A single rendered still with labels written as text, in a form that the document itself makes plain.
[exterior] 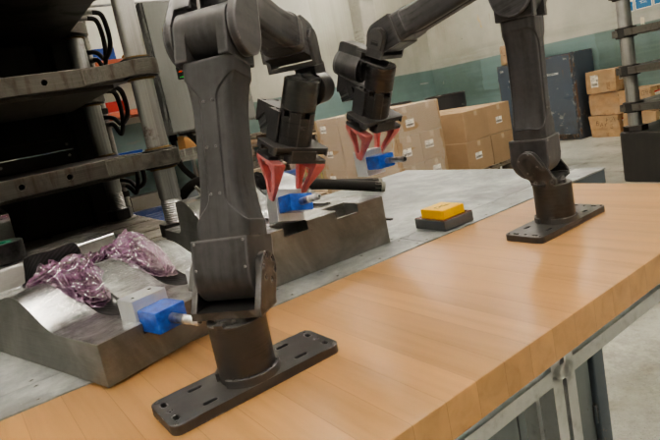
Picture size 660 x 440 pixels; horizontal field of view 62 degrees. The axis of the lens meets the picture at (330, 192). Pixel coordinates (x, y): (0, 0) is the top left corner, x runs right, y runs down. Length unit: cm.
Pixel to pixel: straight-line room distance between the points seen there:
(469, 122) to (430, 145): 65
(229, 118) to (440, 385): 34
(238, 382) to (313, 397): 8
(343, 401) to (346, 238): 46
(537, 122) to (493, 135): 491
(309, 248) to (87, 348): 38
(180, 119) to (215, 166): 117
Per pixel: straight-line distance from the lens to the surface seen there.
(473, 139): 559
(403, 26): 104
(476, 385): 55
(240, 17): 62
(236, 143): 59
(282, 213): 90
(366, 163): 115
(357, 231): 98
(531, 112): 96
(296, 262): 92
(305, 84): 86
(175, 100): 175
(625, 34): 489
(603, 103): 770
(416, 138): 493
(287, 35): 80
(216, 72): 61
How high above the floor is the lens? 107
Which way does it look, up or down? 9 degrees down
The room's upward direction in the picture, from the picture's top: 11 degrees counter-clockwise
